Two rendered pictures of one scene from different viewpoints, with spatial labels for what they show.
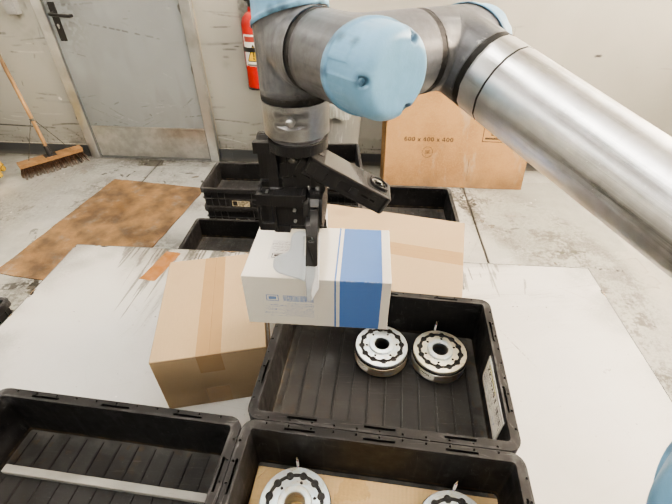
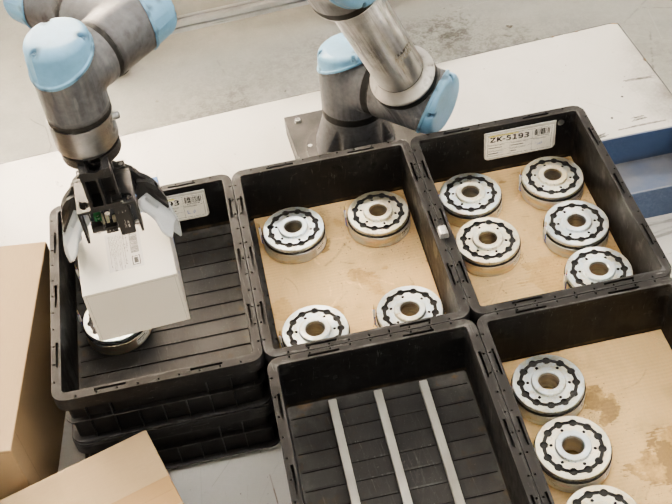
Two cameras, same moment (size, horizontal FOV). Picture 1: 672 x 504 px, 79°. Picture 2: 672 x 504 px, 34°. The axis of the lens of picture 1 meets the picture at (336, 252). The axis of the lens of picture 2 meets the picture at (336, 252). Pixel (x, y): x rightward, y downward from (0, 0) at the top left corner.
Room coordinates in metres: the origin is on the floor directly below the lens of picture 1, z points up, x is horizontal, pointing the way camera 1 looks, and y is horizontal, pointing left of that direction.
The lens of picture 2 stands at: (0.42, 1.09, 2.13)
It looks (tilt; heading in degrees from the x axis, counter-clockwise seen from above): 47 degrees down; 257
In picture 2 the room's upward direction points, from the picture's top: 7 degrees counter-clockwise
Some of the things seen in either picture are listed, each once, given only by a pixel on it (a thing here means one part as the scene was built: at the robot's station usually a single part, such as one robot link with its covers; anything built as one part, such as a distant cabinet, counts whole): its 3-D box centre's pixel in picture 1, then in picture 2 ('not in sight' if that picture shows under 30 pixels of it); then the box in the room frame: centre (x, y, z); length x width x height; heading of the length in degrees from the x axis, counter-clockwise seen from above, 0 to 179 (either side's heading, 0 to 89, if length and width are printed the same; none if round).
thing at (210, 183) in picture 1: (249, 203); not in sight; (1.92, 0.47, 0.31); 0.40 x 0.30 x 0.34; 86
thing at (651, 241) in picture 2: not in sight; (531, 206); (-0.15, 0.00, 0.92); 0.40 x 0.30 x 0.02; 82
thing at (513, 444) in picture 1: (383, 354); (150, 282); (0.44, -0.08, 0.92); 0.40 x 0.30 x 0.02; 82
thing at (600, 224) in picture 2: not in sight; (576, 223); (-0.23, 0.01, 0.86); 0.10 x 0.10 x 0.01
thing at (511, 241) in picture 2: not in sight; (487, 240); (-0.08, -0.01, 0.86); 0.10 x 0.10 x 0.01
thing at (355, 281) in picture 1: (320, 275); (128, 253); (0.46, 0.02, 1.09); 0.20 x 0.12 x 0.09; 86
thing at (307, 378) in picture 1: (381, 372); (157, 304); (0.44, -0.08, 0.87); 0.40 x 0.30 x 0.11; 82
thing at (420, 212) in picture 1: (401, 245); not in sight; (1.47, -0.30, 0.37); 0.40 x 0.30 x 0.45; 86
